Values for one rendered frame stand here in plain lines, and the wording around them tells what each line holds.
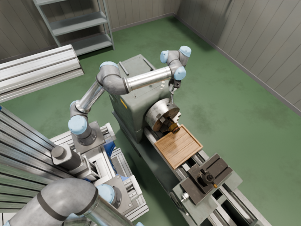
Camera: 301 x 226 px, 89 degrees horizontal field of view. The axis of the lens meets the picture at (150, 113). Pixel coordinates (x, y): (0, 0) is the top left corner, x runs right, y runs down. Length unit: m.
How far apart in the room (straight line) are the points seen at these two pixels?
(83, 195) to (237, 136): 2.60
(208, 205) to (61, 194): 1.13
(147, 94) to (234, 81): 2.57
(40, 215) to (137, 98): 1.01
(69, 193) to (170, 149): 1.10
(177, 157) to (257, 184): 1.52
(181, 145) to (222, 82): 2.24
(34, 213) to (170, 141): 1.21
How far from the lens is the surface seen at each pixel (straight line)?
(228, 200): 1.61
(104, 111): 2.86
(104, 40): 4.13
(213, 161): 1.49
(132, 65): 1.63
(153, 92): 1.37
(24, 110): 3.54
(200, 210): 1.43
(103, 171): 1.30
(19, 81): 0.50
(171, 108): 1.31
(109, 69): 0.96
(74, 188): 0.57
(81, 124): 1.13
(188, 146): 1.56
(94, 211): 0.63
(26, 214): 0.59
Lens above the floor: 2.30
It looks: 57 degrees down
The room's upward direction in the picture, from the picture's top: 1 degrees clockwise
